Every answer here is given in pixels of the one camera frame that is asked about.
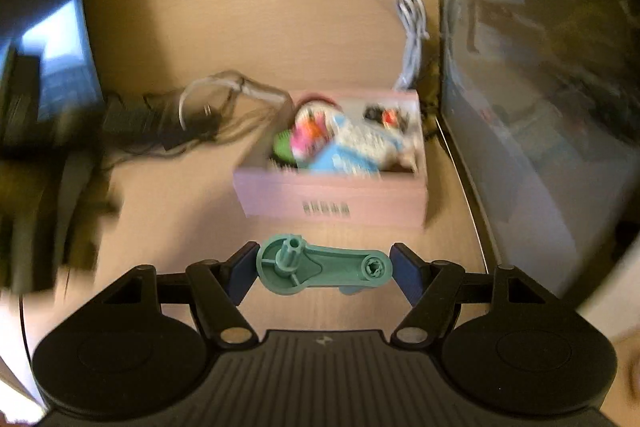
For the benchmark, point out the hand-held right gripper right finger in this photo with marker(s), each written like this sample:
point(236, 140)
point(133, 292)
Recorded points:
point(407, 276)

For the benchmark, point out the small black toy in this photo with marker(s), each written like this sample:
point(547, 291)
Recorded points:
point(375, 113)

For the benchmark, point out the pink orange colourful toy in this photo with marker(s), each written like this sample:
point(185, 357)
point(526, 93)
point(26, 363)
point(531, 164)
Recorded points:
point(307, 134)

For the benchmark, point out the teal plastic crank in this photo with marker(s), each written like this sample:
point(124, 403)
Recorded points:
point(325, 264)

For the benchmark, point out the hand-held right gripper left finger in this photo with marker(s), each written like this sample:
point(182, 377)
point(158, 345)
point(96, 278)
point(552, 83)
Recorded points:
point(240, 274)

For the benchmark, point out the pink cardboard box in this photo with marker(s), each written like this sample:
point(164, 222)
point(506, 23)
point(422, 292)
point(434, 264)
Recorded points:
point(340, 197)

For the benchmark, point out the blue tissue packet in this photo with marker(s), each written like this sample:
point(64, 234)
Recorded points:
point(350, 149)

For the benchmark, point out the black power adapter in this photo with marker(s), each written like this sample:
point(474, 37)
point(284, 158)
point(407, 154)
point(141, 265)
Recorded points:
point(130, 119)

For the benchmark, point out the white pink plush toy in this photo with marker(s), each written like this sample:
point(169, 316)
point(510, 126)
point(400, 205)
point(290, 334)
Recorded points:
point(406, 152)

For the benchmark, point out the laptop with lit screen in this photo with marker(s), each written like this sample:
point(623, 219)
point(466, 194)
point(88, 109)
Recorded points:
point(55, 47)

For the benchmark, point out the large dark monitor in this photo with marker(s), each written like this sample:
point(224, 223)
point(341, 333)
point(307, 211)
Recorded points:
point(525, 107)

